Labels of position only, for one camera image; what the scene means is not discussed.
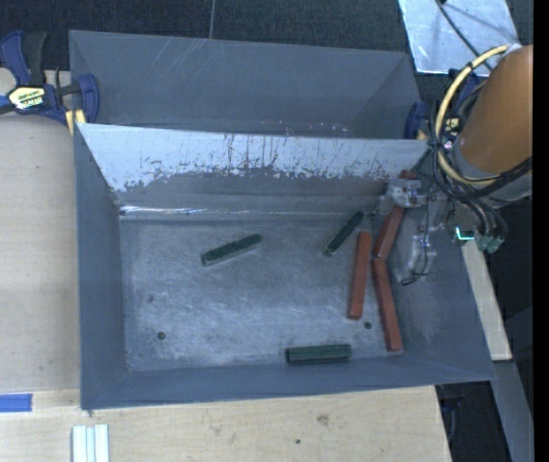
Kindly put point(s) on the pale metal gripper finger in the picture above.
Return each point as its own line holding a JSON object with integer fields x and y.
{"x": 405, "y": 193}
{"x": 421, "y": 253}

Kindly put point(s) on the dark green flat block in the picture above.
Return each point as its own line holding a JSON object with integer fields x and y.
{"x": 318, "y": 354}
{"x": 231, "y": 249}
{"x": 344, "y": 233}

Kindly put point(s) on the red-brown flat block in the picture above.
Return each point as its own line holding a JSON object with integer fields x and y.
{"x": 360, "y": 277}
{"x": 386, "y": 306}
{"x": 389, "y": 234}

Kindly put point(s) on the grey metal bin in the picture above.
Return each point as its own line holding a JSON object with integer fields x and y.
{"x": 255, "y": 306}

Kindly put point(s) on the pale wood board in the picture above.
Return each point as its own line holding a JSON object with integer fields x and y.
{"x": 29, "y": 258}

